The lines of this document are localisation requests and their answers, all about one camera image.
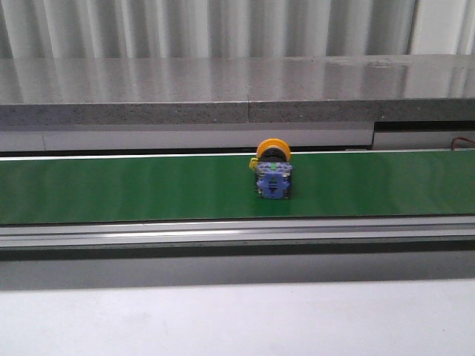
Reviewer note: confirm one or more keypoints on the yellow mushroom push button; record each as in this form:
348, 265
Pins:
272, 169

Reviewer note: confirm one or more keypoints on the grey speckled stone counter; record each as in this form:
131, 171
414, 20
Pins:
70, 92

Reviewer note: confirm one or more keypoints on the white pleated curtain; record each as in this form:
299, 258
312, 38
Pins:
233, 29

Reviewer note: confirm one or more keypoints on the green conveyor belt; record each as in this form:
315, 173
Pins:
138, 188

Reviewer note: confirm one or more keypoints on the aluminium conveyor rail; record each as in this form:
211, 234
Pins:
204, 233
314, 136

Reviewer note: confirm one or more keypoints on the aluminium conveyor rear rail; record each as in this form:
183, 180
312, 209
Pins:
314, 136

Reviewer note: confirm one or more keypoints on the aluminium conveyor front rail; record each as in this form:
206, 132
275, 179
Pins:
204, 233

